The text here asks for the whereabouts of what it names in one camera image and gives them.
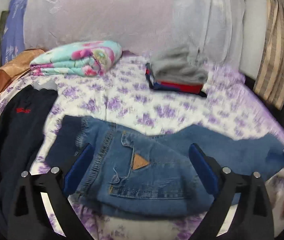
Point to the blue denim jeans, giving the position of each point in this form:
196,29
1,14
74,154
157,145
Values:
121,172

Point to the black sweatpants red logo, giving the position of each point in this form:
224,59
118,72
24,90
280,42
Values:
21,136

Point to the purple floral bedsheet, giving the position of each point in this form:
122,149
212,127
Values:
123,96

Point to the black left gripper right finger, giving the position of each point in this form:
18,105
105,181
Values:
241,208

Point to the floral folded blanket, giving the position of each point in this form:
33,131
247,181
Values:
83,59

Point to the beige striped curtain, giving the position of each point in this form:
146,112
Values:
269,84

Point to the brown pillow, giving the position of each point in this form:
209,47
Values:
17,67

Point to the blue patterned cushion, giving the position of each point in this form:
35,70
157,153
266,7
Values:
13,35

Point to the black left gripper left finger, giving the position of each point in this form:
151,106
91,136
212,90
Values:
28,218

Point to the white lace headboard cover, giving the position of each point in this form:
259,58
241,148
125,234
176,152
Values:
213,28

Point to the red and navy folded pants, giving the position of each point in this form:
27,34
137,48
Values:
155,84

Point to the grey folded pants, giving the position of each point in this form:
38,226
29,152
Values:
179,65

